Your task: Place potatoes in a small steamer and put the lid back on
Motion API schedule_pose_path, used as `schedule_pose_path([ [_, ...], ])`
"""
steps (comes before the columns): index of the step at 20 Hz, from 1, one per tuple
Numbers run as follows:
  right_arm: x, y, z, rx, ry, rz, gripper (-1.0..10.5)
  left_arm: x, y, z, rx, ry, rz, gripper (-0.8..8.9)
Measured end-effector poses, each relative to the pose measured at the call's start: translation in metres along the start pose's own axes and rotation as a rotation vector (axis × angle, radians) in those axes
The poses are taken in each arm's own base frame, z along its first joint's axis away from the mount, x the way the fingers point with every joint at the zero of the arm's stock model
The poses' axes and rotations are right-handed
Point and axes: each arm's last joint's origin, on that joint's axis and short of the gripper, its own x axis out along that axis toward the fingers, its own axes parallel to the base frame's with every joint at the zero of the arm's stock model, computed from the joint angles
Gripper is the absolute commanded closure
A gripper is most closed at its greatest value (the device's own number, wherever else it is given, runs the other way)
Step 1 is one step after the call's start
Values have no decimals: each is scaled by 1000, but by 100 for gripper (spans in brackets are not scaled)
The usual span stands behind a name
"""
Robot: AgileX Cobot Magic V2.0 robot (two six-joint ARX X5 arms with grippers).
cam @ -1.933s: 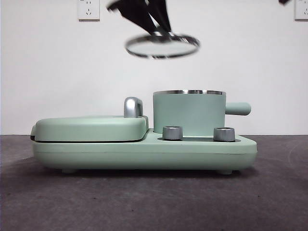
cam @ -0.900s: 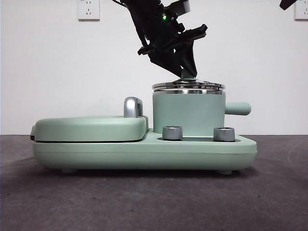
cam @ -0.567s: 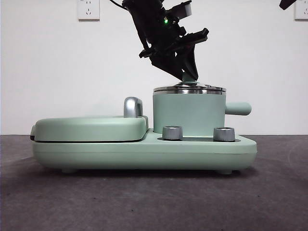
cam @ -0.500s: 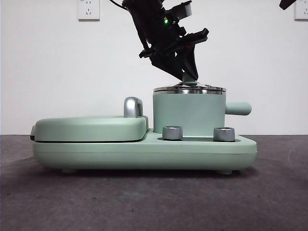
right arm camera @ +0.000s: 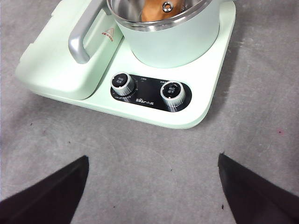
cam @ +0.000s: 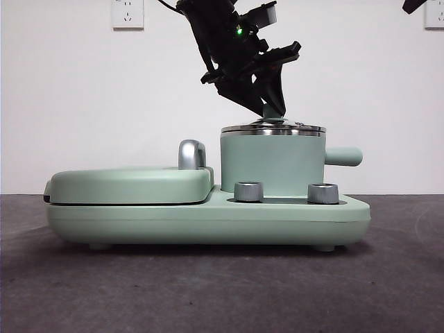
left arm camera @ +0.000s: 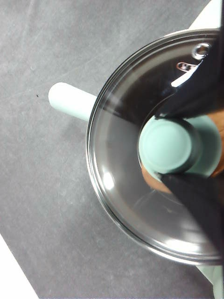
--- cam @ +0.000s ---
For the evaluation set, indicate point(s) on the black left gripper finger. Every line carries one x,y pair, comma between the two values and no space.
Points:
275,90
241,95

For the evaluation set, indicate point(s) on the glass pot lid green knob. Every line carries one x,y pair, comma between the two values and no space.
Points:
268,111

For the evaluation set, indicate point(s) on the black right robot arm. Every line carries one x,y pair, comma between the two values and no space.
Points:
414,5

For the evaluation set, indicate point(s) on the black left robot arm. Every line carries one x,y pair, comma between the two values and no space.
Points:
215,31

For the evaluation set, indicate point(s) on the silver control knob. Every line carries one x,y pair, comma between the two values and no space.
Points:
323,193
249,191

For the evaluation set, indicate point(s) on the mint green breakfast machine base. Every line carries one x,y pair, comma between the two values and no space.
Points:
208,222

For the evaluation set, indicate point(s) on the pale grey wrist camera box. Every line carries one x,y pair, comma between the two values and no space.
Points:
265,14

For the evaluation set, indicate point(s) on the white wall power outlet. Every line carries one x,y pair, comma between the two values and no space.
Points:
436,15
127,14

